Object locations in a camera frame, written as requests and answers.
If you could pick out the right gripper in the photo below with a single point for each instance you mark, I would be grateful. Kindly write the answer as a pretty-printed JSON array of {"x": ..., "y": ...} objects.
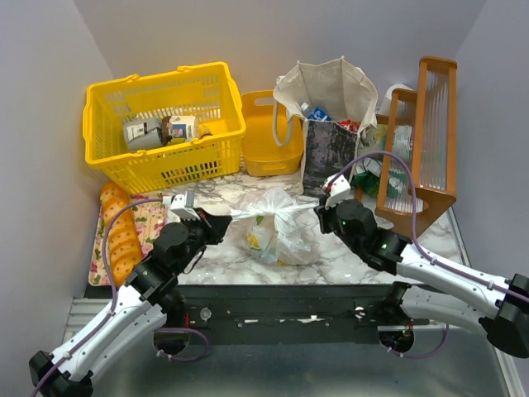
[{"x": 325, "y": 212}]

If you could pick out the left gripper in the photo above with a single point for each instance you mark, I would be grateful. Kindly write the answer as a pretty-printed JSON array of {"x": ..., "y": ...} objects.
[{"x": 205, "y": 225}]

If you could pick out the white plastic grocery bag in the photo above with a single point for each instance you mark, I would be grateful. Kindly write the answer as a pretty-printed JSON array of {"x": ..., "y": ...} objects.
[{"x": 270, "y": 230}]

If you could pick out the red snack bag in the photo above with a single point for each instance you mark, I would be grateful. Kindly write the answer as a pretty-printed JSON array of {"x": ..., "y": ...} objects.
[{"x": 351, "y": 126}]

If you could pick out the beige canvas tote bag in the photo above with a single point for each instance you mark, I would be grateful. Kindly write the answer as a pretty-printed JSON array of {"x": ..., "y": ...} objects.
[{"x": 344, "y": 92}]

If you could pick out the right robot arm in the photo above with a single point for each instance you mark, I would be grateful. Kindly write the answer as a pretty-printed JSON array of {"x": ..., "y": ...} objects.
[{"x": 491, "y": 305}]

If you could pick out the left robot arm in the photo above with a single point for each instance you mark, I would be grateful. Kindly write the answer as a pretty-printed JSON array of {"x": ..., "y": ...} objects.
[{"x": 138, "y": 307}]

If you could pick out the green snack bag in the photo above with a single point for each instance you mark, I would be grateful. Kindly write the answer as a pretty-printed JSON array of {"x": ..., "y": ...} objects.
[{"x": 368, "y": 171}]

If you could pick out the floral placemat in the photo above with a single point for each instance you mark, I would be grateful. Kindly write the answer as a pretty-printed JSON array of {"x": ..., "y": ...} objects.
[{"x": 149, "y": 219}]

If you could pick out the yellow plastic tray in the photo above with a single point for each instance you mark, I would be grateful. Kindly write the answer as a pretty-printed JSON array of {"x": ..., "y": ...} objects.
[{"x": 261, "y": 154}]

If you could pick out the baguette bread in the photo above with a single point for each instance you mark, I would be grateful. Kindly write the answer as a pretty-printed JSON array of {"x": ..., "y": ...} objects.
[{"x": 123, "y": 244}]

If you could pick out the wooden rack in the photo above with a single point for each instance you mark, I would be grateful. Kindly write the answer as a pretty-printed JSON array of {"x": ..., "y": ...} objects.
[{"x": 418, "y": 184}]

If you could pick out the milk carton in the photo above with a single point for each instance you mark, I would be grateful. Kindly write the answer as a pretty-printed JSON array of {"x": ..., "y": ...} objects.
[{"x": 179, "y": 129}]

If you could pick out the grey box package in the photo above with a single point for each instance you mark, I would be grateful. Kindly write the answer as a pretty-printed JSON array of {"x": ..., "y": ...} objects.
[{"x": 143, "y": 134}]

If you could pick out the yellow shopping basket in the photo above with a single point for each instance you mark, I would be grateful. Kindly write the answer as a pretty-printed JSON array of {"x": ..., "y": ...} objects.
[{"x": 206, "y": 91}]

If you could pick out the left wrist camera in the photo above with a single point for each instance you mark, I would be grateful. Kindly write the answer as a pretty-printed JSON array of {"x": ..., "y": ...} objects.
[{"x": 181, "y": 205}]

